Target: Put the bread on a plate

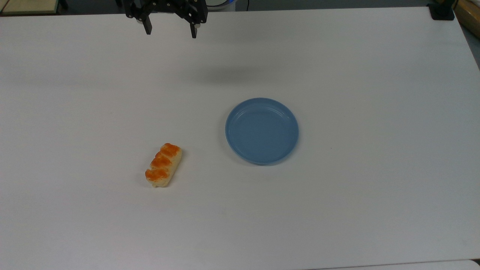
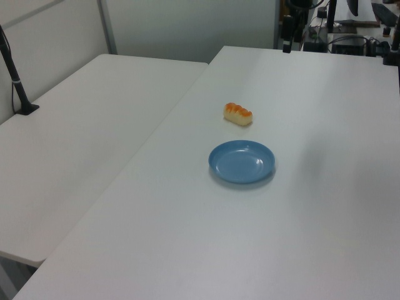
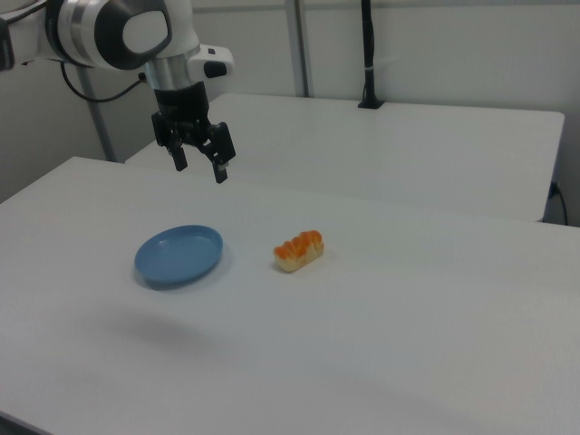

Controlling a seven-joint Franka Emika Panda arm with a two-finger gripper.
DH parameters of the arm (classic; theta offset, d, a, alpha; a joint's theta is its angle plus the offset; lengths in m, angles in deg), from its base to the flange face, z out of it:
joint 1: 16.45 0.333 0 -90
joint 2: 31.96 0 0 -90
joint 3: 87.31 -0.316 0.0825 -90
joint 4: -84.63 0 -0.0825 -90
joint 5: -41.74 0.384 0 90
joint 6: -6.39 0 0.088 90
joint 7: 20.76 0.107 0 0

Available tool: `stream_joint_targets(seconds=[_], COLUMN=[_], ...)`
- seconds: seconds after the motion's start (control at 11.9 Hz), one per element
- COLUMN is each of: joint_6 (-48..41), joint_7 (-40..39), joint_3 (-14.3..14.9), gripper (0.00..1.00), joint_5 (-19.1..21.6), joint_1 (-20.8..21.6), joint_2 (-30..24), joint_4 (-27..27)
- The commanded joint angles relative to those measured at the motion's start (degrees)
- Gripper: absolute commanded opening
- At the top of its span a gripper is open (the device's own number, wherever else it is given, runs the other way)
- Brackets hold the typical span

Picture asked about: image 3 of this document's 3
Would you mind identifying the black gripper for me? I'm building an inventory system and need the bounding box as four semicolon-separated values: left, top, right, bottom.
150;82;238;185

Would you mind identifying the orange-topped bread loaf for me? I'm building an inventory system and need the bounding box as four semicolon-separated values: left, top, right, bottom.
273;229;325;274

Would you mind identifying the blue round plate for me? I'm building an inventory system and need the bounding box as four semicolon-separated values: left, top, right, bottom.
133;225;225;291

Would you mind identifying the white side table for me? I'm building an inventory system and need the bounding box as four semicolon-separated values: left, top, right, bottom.
124;92;566;223

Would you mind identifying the grey partition corner post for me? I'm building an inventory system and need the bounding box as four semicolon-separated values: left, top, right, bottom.
80;67;118;163

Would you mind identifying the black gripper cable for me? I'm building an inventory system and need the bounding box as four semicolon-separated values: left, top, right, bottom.
60;62;147;103

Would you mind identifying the grey partition frame post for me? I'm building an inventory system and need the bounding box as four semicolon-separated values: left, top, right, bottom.
284;0;314;97

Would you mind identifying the black camera stand pole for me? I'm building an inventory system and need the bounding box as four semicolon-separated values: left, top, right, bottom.
357;0;387;111

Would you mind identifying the black power cable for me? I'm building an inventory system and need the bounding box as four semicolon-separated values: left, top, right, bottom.
548;180;569;227

